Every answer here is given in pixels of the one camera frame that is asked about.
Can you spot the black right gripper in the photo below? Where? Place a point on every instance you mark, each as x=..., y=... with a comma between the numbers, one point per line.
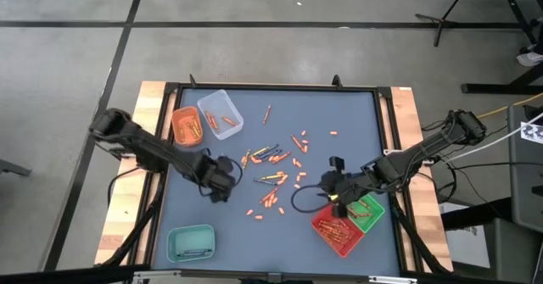
x=345, y=188

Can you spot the clear plastic bin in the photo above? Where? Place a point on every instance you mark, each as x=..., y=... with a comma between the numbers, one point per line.
x=220, y=101

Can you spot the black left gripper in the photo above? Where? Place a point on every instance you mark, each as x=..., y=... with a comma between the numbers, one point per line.
x=214, y=180

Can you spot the black-white fiducial tag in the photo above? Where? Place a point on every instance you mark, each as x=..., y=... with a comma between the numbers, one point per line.
x=532, y=132

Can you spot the orange plastic bin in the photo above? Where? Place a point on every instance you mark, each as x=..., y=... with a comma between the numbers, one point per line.
x=176, y=114

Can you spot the grey metal bracket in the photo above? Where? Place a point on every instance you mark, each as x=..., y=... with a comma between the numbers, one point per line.
x=12, y=168

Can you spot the black tripod stand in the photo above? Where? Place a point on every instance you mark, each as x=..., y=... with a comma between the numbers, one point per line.
x=488, y=88

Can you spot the person's white shoe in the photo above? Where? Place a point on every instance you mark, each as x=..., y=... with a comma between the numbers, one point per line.
x=530, y=58

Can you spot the teal plastic basket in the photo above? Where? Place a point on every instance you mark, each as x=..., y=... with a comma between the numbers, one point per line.
x=191, y=239

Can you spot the person's leg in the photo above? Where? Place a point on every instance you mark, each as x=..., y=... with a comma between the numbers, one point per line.
x=539, y=38

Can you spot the grey cabinet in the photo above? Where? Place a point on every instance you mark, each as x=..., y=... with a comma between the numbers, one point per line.
x=526, y=182

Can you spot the orange crayon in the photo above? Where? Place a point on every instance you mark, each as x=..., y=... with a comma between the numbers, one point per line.
x=333, y=235
x=229, y=121
x=297, y=141
x=335, y=226
x=268, y=196
x=267, y=114
x=245, y=158
x=211, y=121

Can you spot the red plastic basket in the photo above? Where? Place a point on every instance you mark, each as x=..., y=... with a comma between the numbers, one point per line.
x=339, y=250

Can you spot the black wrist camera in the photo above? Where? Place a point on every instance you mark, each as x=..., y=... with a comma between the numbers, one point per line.
x=337, y=164
x=225, y=163

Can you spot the grey-blue table mat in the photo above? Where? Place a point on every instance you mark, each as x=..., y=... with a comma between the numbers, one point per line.
x=254, y=250

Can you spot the black crayon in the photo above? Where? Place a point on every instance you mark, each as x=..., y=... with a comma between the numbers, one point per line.
x=193, y=254

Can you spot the brown crayon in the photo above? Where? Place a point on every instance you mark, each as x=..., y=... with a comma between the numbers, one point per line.
x=364, y=214
x=354, y=210

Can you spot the black table frame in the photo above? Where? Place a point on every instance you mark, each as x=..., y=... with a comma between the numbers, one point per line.
x=275, y=86

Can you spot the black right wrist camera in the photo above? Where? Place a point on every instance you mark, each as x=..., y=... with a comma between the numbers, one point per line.
x=337, y=164

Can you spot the green plastic basket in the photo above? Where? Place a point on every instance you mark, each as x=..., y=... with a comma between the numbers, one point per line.
x=376, y=209

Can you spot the red-orange crayon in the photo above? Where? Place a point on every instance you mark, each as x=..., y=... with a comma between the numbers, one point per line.
x=282, y=157

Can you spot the yellow crayon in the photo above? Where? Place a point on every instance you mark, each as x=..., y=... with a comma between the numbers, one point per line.
x=259, y=152
x=185, y=131
x=195, y=129
x=270, y=176

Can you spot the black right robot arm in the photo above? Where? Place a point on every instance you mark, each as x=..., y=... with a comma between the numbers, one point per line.
x=415, y=157

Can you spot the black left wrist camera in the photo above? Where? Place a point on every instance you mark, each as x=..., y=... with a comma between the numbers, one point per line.
x=225, y=163

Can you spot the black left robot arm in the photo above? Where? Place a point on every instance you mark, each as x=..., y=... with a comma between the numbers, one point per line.
x=144, y=148

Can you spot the dark blue crayon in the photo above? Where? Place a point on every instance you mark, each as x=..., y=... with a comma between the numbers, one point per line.
x=264, y=182

